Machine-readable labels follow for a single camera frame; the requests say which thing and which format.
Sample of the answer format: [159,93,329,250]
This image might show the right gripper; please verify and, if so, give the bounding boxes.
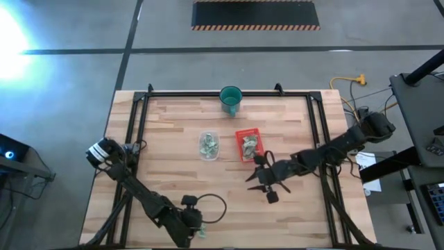
[245,160,298,194]

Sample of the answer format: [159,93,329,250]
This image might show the clear plastic container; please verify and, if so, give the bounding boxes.
[198,130,221,162]

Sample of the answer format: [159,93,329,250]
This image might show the orange plastic basket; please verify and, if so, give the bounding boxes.
[234,127,265,163]

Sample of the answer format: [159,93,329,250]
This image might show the teal mug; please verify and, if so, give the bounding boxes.
[219,85,244,118]

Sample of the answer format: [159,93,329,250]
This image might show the white paper sheet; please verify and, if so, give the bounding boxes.
[355,151,382,193]

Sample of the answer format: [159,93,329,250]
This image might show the black desk beam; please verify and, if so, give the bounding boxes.
[359,145,422,183]

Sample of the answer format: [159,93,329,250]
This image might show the black hazard-striped floor mat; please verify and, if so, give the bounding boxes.
[191,0,321,31]

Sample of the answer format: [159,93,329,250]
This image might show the black equipment stand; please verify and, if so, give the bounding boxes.
[0,156,56,201]

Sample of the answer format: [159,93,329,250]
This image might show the black desk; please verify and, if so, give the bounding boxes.
[388,72,444,169]

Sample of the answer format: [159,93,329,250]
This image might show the black keyboard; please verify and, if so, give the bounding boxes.
[421,182,444,226]

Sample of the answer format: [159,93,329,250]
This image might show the small black gadget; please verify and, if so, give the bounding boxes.
[426,137,444,157]

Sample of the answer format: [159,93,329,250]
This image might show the black device with blue light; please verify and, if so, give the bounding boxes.
[0,133,31,163]

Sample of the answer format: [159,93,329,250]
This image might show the black pole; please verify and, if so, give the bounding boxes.
[404,48,444,86]

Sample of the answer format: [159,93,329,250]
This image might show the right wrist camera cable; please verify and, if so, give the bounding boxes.
[253,150,277,168]

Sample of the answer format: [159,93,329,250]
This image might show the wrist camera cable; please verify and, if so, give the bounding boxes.
[194,193,228,224]
[253,150,277,168]

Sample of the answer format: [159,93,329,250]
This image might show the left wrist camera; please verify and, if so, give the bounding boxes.
[180,194,198,208]

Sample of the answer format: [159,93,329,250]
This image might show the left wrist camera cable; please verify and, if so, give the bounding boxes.
[194,193,228,224]

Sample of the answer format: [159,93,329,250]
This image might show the black table frame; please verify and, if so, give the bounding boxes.
[83,82,377,249]

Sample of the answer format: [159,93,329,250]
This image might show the yellow extension cord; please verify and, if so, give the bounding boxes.
[329,74,368,121]

